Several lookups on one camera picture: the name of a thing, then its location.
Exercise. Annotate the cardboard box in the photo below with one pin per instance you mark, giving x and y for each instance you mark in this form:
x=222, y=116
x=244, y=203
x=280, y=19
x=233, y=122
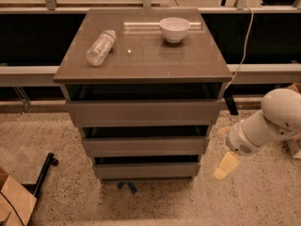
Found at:
x=294, y=143
x=16, y=202

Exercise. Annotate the cardboard box bottom left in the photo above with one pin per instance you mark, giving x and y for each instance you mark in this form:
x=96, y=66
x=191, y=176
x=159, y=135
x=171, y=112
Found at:
x=16, y=202

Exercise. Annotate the grey three-drawer cabinet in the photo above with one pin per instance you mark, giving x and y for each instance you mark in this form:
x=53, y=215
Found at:
x=144, y=66

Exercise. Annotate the black cart leg with caster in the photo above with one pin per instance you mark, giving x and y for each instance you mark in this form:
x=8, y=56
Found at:
x=35, y=188

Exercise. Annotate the grey top drawer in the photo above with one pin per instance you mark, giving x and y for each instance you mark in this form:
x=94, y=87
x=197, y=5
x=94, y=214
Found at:
x=138, y=113

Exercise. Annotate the clear plastic water bottle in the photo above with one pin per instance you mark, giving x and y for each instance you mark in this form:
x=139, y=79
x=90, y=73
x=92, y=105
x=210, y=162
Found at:
x=97, y=53

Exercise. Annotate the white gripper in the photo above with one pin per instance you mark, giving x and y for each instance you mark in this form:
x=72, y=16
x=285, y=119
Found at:
x=239, y=140

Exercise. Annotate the grey bottom drawer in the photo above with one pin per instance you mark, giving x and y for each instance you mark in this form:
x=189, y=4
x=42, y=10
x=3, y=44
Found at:
x=146, y=171

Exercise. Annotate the white ceramic bowl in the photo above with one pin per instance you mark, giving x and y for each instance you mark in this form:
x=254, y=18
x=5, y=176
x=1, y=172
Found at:
x=174, y=29

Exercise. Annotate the grey drawer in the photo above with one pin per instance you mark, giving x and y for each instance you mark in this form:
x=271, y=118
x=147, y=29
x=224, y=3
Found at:
x=138, y=113
x=146, y=171
x=145, y=146

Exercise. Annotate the cardboard box on right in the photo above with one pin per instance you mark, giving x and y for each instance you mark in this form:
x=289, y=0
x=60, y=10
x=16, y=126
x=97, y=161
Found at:
x=294, y=143

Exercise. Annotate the grey middle drawer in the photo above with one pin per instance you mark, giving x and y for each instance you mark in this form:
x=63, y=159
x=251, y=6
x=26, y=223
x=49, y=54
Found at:
x=145, y=146

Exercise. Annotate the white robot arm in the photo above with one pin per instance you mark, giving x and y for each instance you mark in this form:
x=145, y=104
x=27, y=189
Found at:
x=279, y=119

